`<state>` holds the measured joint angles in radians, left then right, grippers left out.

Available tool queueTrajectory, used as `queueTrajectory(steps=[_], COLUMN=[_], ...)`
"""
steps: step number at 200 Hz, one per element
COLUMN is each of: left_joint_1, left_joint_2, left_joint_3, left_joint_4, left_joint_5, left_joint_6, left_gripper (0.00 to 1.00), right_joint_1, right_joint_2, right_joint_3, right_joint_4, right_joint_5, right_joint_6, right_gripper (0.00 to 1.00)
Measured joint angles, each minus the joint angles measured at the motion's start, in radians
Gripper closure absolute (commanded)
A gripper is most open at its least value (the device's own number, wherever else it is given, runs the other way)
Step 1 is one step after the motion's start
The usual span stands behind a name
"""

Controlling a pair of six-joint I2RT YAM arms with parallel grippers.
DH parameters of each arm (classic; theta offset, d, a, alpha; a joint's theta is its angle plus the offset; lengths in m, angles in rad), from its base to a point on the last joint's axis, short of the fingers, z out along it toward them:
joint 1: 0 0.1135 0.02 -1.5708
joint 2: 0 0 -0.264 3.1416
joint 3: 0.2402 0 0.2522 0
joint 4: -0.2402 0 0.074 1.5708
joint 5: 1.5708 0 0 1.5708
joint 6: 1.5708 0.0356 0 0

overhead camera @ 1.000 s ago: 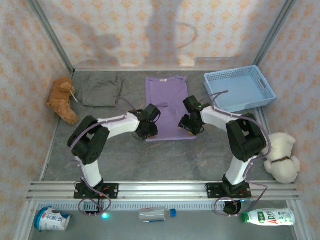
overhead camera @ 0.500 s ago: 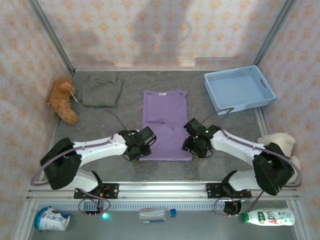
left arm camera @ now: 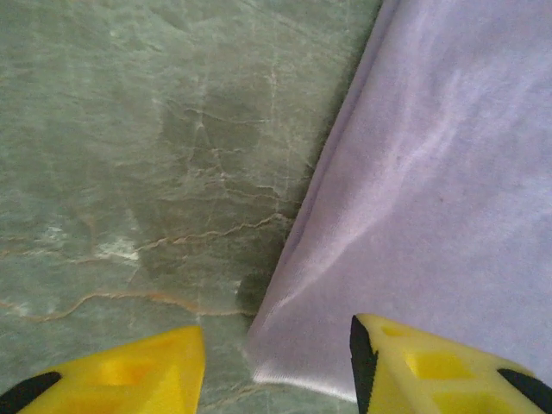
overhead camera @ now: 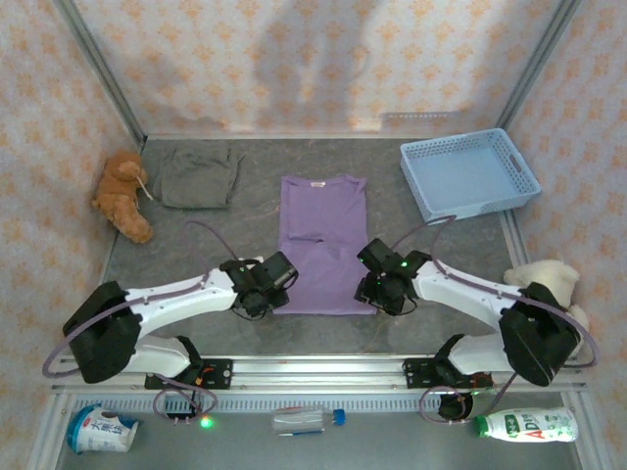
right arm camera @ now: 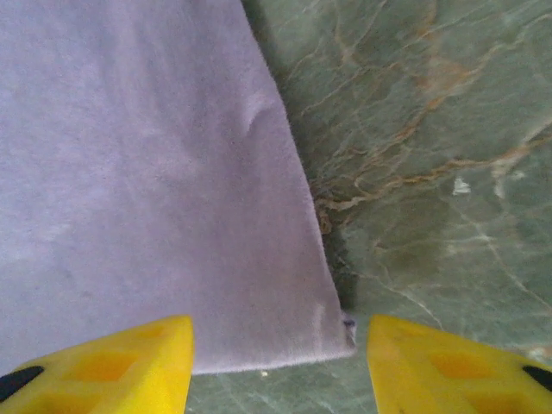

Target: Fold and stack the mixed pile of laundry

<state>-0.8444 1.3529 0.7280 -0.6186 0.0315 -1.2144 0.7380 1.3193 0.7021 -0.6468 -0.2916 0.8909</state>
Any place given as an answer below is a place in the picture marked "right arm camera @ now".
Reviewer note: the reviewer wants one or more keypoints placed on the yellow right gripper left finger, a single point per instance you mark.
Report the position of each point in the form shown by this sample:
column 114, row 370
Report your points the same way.
column 121, row 371

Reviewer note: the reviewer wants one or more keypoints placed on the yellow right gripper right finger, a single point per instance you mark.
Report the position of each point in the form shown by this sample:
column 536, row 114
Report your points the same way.
column 440, row 371

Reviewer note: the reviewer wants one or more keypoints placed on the purple t-shirt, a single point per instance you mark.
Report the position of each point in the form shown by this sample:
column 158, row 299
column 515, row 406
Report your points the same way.
column 151, row 172

